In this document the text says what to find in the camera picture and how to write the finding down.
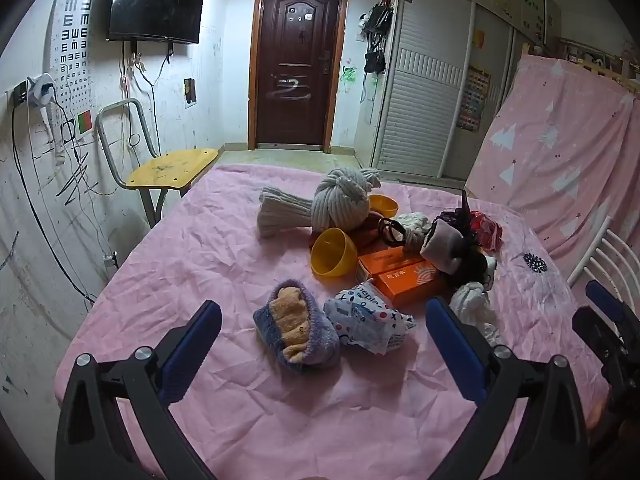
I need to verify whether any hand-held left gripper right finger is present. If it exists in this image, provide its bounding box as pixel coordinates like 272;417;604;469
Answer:
425;296;588;480

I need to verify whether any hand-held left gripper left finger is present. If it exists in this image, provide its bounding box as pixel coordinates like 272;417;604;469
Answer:
55;300;223;480

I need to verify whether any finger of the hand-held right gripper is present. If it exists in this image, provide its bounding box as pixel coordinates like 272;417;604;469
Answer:
586;280;640;333
572;306;628;361

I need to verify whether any orange box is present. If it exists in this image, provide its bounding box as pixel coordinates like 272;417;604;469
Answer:
356;251;426;286
372;262;448;307

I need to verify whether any white dotted wrapper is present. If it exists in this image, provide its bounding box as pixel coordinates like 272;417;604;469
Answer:
323;282;417;356

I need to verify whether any large yellow bowl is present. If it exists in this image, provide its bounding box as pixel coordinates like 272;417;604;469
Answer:
310;227;359;278

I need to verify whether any white crumpled tissue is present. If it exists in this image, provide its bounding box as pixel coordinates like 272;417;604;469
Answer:
448;281;501;346

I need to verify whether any white chair with brown seat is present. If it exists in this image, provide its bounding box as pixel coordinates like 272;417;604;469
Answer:
567;215;640;291

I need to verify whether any black tangled fabric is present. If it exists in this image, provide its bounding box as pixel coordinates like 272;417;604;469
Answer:
432;195;493;288

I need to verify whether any grey pink sock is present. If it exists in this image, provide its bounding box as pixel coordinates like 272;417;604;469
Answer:
420;222;463;273

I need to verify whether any pink tablecloth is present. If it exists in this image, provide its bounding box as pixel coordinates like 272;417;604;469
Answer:
55;162;613;480

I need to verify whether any red packet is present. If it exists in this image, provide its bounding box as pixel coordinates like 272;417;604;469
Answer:
470;211;504;251

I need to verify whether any white knotted cloth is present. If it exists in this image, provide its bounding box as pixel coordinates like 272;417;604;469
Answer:
397;212;433;253

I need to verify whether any small yellow bowl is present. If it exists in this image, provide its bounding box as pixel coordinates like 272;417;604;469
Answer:
367;194;399;218

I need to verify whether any beige ribbed knit cloth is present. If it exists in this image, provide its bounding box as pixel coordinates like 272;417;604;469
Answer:
256;186;316;239

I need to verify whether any pink tree print bed sheet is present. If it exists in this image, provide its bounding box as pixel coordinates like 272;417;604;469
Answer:
465;52;640;281

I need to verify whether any grey knitted hat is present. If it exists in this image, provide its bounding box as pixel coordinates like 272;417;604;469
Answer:
311;167;383;233

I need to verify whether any white slatted wardrobe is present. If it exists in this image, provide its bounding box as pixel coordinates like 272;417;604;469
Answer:
372;0;563;181

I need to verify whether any white power adapter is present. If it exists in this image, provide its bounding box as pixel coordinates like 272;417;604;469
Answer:
25;74;58;108

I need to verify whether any dark brown door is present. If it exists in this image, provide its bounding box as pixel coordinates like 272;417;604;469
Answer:
247;0;352;153

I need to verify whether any eye chart poster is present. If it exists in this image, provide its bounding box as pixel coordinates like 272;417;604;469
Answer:
50;0;98;136

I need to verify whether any bundle of hanging bags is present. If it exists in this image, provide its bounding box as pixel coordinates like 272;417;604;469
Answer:
359;0;396;37

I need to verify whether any black looped strap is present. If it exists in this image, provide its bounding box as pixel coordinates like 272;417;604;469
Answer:
377;216;408;247

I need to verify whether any yellow chair with grey frame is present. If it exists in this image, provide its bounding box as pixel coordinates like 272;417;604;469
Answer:
95;99;219;231

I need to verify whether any colourful grid wall poster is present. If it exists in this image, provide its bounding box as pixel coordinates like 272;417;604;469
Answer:
457;65;492;133

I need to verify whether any black wall television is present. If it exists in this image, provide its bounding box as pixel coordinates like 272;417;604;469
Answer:
106;0;209;45

